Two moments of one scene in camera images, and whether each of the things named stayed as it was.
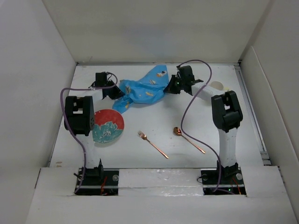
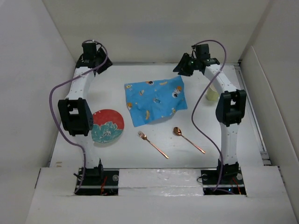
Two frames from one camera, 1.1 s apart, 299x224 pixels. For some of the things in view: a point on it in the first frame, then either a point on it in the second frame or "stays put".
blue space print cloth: (148, 89) → (152, 101)
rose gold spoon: (177, 131) stays put
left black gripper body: (113, 93) → (100, 55)
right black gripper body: (176, 85) → (188, 64)
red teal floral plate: (109, 126) stays put
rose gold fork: (144, 136) stays put
